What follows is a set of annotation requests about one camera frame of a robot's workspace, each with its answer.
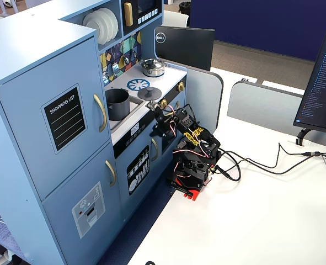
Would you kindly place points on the white toy plate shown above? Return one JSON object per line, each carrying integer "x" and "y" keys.
{"x": 92, "y": 26}
{"x": 109, "y": 26}
{"x": 116, "y": 22}

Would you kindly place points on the gray toy sink basin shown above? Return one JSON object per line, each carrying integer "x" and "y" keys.
{"x": 136, "y": 103}

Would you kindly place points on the blue toy kitchen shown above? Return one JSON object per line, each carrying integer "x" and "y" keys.
{"x": 27, "y": 55}

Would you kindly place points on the gray lid with knob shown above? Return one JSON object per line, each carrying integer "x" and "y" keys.
{"x": 149, "y": 93}

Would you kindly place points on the steel slotted spatula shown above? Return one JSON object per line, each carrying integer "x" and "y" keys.
{"x": 114, "y": 69}

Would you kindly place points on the gray desk divider panel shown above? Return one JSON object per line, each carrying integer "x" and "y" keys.
{"x": 262, "y": 107}
{"x": 204, "y": 94}

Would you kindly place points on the gold stove knob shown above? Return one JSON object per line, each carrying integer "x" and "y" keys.
{"x": 163, "y": 103}
{"x": 181, "y": 86}

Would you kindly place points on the shiny steel pot lid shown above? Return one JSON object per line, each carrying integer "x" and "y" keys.
{"x": 151, "y": 63}

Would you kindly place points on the steel toy spoon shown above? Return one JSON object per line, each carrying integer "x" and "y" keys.
{"x": 134, "y": 53}

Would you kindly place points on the gray pot recipient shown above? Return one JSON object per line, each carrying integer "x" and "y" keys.
{"x": 119, "y": 106}

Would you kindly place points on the black toy microwave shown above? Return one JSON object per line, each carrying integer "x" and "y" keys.
{"x": 149, "y": 8}

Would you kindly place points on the black Dell monitor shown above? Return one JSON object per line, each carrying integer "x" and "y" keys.
{"x": 184, "y": 47}

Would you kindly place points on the steel toy ladle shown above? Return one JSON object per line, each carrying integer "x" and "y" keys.
{"x": 126, "y": 60}

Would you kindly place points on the black trash bin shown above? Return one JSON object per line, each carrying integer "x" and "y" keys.
{"x": 184, "y": 7}

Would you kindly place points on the steel perforated skimmer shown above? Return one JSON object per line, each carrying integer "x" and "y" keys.
{"x": 105, "y": 78}

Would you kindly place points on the monitor showing code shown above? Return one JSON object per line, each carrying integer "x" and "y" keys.
{"x": 320, "y": 82}

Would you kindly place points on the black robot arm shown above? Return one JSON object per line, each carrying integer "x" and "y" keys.
{"x": 207, "y": 143}

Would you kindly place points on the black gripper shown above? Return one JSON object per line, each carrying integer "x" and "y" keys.
{"x": 159, "y": 115}

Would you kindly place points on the white chair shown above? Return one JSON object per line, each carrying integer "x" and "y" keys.
{"x": 175, "y": 19}

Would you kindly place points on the red robot base mount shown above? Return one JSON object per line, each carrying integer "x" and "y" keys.
{"x": 194, "y": 191}

